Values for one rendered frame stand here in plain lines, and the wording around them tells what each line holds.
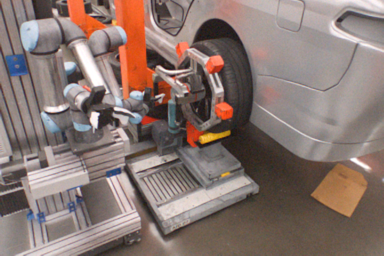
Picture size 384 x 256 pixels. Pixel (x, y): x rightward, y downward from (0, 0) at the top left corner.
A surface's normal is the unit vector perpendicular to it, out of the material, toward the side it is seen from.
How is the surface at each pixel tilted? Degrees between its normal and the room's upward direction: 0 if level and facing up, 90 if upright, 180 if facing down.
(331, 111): 92
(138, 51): 90
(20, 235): 0
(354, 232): 0
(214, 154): 90
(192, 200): 0
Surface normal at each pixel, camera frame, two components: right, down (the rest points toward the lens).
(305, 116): -0.81, 0.28
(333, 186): 0.04, -0.86
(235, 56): 0.29, -0.51
